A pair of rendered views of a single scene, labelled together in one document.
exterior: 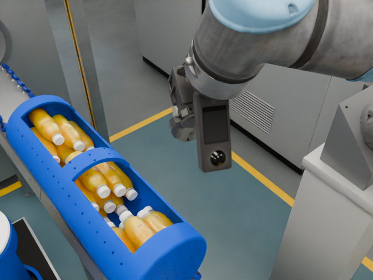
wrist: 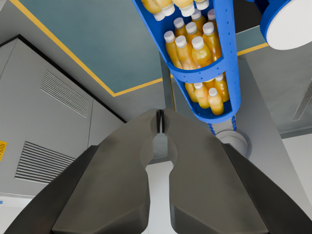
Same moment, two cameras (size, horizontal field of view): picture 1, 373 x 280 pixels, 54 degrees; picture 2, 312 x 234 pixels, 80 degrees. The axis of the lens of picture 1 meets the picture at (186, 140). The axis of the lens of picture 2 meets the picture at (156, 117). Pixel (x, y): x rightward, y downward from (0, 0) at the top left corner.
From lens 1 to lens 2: 0.55 m
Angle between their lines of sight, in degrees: 20
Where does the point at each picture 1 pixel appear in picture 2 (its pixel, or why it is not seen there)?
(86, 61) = not seen: hidden behind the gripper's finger
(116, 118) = (149, 93)
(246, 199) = (66, 22)
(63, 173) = (226, 65)
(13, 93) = not seen: hidden behind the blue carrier
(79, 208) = (228, 29)
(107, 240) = not seen: outside the picture
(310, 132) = (7, 67)
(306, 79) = (10, 109)
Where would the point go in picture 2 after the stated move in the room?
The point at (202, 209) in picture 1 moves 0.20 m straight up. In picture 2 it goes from (101, 21) to (99, 35)
